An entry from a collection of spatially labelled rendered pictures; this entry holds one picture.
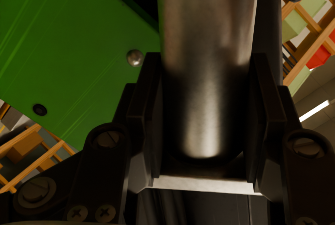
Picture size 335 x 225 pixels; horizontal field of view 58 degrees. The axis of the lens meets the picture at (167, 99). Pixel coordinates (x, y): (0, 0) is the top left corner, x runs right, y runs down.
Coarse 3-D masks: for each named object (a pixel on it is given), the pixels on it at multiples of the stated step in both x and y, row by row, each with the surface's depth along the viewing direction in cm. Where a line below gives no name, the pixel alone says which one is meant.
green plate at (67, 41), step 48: (0, 0) 17; (48, 0) 16; (96, 0) 16; (0, 48) 18; (48, 48) 18; (96, 48) 18; (144, 48) 17; (0, 96) 21; (48, 96) 20; (96, 96) 20
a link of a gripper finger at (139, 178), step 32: (160, 64) 11; (128, 96) 11; (160, 96) 10; (128, 128) 9; (160, 128) 11; (64, 160) 8; (160, 160) 11; (32, 192) 7; (64, 192) 8; (128, 192) 9
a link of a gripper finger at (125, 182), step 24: (96, 144) 8; (120, 144) 8; (96, 168) 7; (120, 168) 7; (72, 192) 7; (96, 192) 7; (120, 192) 7; (72, 216) 6; (96, 216) 6; (120, 216) 6
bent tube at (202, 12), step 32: (160, 0) 9; (192, 0) 8; (224, 0) 8; (256, 0) 9; (160, 32) 9; (192, 32) 8; (224, 32) 8; (192, 64) 9; (224, 64) 9; (192, 96) 10; (224, 96) 10; (192, 128) 10; (224, 128) 10; (192, 160) 11; (224, 160) 11; (224, 192) 11
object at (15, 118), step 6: (0, 108) 39; (6, 108) 38; (12, 108) 38; (0, 114) 39; (6, 114) 38; (12, 114) 38; (18, 114) 38; (6, 120) 39; (12, 120) 38; (18, 120) 38; (24, 120) 41; (6, 126) 39; (12, 126) 39
